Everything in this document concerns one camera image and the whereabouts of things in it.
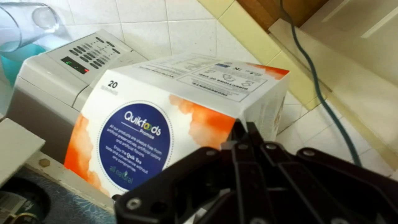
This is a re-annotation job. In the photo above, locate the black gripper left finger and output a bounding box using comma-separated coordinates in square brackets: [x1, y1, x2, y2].
[113, 120, 267, 224]

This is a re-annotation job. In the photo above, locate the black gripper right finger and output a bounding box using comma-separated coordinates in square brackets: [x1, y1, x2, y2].
[247, 122, 398, 224]

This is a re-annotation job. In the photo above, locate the white box orange blue print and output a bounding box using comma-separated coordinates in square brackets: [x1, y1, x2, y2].
[62, 53, 291, 199]

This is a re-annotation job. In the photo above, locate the cream panelled room door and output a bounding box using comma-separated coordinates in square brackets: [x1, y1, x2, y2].
[267, 0, 398, 161]

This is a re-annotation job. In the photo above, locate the white microwave oven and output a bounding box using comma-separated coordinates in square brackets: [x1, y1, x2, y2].
[6, 29, 149, 166]

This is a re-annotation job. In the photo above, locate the clear drinking glass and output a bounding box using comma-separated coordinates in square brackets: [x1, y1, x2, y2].
[0, 2, 72, 55]

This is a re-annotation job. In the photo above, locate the dark power cord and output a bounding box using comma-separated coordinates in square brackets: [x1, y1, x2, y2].
[278, 0, 363, 168]

